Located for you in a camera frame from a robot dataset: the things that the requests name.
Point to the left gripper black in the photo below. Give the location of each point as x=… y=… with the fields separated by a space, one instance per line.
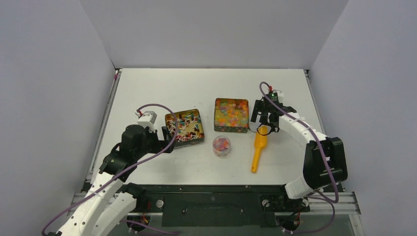
x=158 y=143

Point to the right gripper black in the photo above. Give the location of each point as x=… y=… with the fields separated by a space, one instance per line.
x=265 y=116

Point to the tin box of lollipops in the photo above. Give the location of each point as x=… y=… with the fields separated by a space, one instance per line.
x=191 y=131

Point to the orange plastic scoop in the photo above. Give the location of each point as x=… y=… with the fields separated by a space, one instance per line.
x=260 y=143

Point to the tin box of gummy candies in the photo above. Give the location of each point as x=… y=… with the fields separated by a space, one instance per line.
x=231 y=115

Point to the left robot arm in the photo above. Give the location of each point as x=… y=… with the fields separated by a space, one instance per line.
x=109 y=198

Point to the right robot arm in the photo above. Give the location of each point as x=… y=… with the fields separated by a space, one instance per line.
x=324 y=162

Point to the clear plastic round container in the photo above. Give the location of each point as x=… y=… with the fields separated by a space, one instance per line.
x=221 y=146

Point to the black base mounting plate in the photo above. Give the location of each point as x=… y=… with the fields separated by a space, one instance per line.
x=215 y=218

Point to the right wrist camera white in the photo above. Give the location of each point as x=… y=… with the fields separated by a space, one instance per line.
x=276 y=96

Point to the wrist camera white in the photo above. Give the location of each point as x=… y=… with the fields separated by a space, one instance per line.
x=276 y=96
x=147 y=120

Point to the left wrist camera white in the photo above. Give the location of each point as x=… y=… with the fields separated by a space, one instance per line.
x=147 y=120

